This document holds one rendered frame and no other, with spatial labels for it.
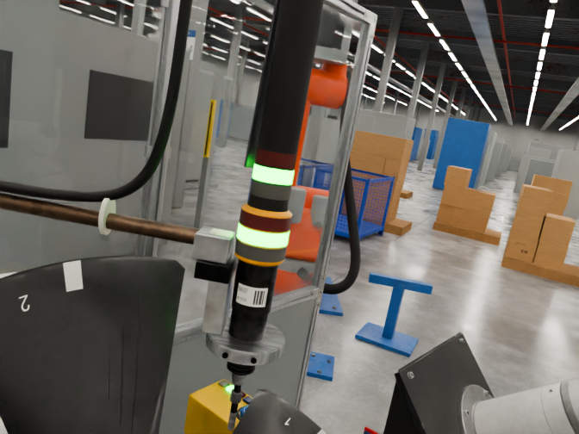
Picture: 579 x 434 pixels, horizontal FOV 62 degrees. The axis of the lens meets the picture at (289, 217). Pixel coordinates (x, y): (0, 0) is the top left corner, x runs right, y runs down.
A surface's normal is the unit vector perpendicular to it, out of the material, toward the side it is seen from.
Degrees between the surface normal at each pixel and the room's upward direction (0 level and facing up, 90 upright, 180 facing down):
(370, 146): 90
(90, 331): 54
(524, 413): 64
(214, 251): 90
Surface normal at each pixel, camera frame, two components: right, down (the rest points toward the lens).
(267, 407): 0.26, -0.87
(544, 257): -0.42, 0.11
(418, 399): 0.67, -0.45
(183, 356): 0.77, 0.26
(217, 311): -0.06, 0.20
